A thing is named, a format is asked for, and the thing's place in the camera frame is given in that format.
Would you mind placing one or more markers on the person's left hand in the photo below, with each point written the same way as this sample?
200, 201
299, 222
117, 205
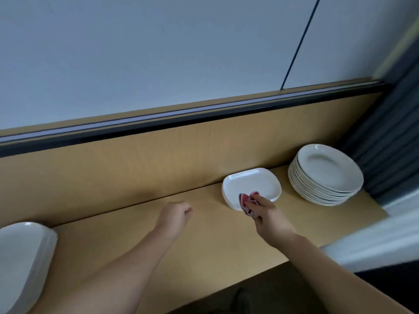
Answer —
173, 220

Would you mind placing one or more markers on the person's right hand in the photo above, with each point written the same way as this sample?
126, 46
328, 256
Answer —
272, 220

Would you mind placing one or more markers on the pink cleaning cloth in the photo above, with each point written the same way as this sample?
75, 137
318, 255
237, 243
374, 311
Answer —
245, 202

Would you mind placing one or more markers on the stack of white rectangular plates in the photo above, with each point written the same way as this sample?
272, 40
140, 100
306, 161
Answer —
252, 181

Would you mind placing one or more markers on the stack of white round plates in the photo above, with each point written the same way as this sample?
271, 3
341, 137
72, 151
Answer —
327, 170

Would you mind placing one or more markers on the pile of white oblong plates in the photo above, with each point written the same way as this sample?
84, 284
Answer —
23, 258

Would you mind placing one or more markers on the person's left forearm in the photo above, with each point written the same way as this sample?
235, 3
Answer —
105, 278

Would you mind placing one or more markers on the person's right forearm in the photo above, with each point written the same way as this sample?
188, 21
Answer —
347, 281

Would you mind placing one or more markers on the grey curtain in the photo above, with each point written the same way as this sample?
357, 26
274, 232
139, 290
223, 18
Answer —
389, 140

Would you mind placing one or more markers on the black wall rail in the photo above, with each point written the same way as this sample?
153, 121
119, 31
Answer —
196, 114

